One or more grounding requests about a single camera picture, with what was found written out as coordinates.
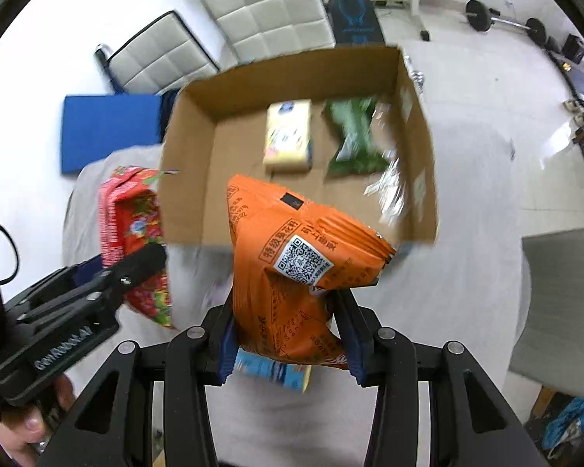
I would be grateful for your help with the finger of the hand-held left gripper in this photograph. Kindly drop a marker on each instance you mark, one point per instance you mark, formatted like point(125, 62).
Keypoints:
point(63, 282)
point(136, 267)

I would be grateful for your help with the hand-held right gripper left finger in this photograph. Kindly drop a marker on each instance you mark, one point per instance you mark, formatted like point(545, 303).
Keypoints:
point(226, 356)

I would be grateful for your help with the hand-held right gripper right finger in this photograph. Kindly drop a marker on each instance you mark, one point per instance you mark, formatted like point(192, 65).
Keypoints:
point(354, 356)

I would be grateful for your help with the red floral snack packet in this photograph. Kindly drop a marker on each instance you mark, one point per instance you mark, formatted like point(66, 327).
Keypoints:
point(131, 224)

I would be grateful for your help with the orange snack bag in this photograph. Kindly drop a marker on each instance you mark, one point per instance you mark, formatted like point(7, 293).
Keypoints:
point(282, 277)

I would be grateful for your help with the cardboard box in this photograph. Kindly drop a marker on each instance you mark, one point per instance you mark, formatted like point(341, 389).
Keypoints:
point(292, 146)

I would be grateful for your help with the person's left hand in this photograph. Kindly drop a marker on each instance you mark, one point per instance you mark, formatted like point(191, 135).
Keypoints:
point(17, 435)

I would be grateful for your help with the blue and white packet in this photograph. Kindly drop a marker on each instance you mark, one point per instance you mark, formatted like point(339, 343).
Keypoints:
point(272, 372)

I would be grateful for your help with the blue foam mat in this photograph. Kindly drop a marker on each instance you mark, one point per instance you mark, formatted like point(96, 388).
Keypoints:
point(107, 131)

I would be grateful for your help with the clear plastic packet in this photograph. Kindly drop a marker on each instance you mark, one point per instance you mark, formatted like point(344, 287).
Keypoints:
point(387, 189)

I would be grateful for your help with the yellow tissue pack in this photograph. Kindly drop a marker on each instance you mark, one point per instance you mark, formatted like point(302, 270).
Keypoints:
point(288, 134)

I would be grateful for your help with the white padded chair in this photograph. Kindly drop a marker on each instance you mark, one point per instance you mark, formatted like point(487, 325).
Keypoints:
point(160, 56)
point(267, 7)

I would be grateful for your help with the green snack packet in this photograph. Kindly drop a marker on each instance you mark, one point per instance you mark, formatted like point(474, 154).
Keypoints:
point(355, 136)

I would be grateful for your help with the blue cloth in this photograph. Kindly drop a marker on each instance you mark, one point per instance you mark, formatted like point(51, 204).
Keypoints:
point(572, 423)

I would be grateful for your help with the black weight bench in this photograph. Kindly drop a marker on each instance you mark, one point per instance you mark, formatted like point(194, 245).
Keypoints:
point(353, 17)

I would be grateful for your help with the pair of shoes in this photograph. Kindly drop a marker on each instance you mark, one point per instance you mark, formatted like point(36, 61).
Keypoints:
point(576, 109)

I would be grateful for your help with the black metal rack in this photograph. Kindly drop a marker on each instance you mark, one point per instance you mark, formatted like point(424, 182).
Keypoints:
point(581, 107)

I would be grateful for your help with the barbell with black plates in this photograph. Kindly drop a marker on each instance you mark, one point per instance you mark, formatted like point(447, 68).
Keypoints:
point(506, 17)

